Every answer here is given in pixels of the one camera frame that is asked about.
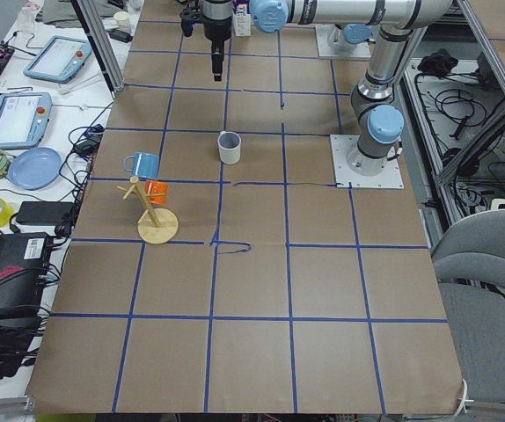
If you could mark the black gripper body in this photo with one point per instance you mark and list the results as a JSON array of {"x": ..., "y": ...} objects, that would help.
[{"x": 215, "y": 30}]

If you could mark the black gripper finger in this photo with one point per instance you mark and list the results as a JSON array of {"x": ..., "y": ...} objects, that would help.
[
  {"x": 213, "y": 56},
  {"x": 219, "y": 60}
]

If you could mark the blue white milk carton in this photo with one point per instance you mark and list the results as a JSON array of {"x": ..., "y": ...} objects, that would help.
[{"x": 242, "y": 21}]

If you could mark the white mug grey inside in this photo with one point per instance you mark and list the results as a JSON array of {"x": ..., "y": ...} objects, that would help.
[{"x": 229, "y": 147}]

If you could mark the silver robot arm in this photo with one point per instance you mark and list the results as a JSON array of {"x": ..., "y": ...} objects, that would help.
[
  {"x": 380, "y": 122},
  {"x": 397, "y": 21}
]

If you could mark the blue mug on stand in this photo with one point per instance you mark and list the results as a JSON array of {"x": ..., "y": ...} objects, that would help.
[{"x": 142, "y": 165}]

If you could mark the orange mug on stand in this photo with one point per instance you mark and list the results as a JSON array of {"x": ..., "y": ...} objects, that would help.
[{"x": 156, "y": 191}]

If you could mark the blue teach pendant far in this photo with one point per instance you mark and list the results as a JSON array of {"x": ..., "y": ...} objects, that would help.
[{"x": 59, "y": 61}]

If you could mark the blue teach pendant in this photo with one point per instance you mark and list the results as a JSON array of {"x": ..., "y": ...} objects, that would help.
[
  {"x": 23, "y": 119},
  {"x": 59, "y": 61}
]

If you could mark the wooden mug tree stand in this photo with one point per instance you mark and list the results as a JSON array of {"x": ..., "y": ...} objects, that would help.
[{"x": 157, "y": 225}]

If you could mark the blue teach pendant near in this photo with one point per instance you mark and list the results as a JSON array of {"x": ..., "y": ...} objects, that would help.
[{"x": 23, "y": 119}]

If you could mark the blue plastic plate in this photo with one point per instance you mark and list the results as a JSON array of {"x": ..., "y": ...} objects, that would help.
[{"x": 35, "y": 168}]

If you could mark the black power adapter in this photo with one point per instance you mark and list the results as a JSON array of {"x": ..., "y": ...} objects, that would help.
[{"x": 43, "y": 213}]

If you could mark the grey office chair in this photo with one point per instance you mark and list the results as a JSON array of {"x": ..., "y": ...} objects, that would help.
[{"x": 474, "y": 249}]

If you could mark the aluminium frame post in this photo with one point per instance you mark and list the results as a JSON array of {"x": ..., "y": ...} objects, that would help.
[{"x": 101, "y": 46}]

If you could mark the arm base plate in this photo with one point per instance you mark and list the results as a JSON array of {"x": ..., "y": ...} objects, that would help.
[
  {"x": 344, "y": 42},
  {"x": 354, "y": 170}
]

